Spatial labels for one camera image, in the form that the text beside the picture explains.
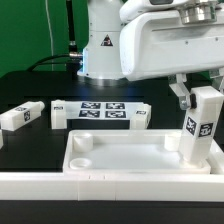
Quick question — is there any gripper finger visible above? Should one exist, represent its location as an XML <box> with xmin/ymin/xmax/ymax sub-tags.
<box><xmin>209</xmin><ymin>67</ymin><xmax>224</xmax><ymax>92</ymax></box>
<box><xmin>168</xmin><ymin>73</ymin><xmax>196</xmax><ymax>110</ymax></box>

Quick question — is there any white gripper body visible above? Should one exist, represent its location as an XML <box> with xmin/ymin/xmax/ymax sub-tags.
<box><xmin>119</xmin><ymin>0</ymin><xmax>224</xmax><ymax>81</ymax></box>

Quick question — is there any white desk top tray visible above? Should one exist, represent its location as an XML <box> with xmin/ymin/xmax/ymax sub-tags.
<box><xmin>63</xmin><ymin>129</ymin><xmax>211</xmax><ymax>175</ymax></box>

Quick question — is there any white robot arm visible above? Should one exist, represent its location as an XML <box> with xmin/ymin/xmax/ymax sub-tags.
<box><xmin>78</xmin><ymin>0</ymin><xmax>224</xmax><ymax>110</ymax></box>

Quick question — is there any white right fence bar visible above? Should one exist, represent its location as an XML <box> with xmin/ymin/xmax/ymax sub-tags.
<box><xmin>207</xmin><ymin>141</ymin><xmax>224</xmax><ymax>175</ymax></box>

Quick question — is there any white fence bar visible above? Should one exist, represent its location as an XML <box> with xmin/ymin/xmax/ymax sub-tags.
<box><xmin>0</xmin><ymin>173</ymin><xmax>224</xmax><ymax>202</ymax></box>
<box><xmin>207</xmin><ymin>141</ymin><xmax>224</xmax><ymax>175</ymax></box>

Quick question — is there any white front fence bar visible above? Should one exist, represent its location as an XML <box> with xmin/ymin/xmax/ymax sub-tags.
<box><xmin>0</xmin><ymin>173</ymin><xmax>224</xmax><ymax>202</ymax></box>

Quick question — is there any white fiducial marker sheet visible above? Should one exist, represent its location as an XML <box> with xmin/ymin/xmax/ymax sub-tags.
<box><xmin>65</xmin><ymin>101</ymin><xmax>142</xmax><ymax>120</ymax></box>

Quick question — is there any black cable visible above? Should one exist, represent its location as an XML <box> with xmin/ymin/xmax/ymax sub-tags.
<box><xmin>26</xmin><ymin>0</ymin><xmax>84</xmax><ymax>72</ymax></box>

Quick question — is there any white thin cable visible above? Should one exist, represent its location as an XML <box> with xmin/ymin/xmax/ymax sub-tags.
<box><xmin>44</xmin><ymin>0</ymin><xmax>55</xmax><ymax>72</ymax></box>

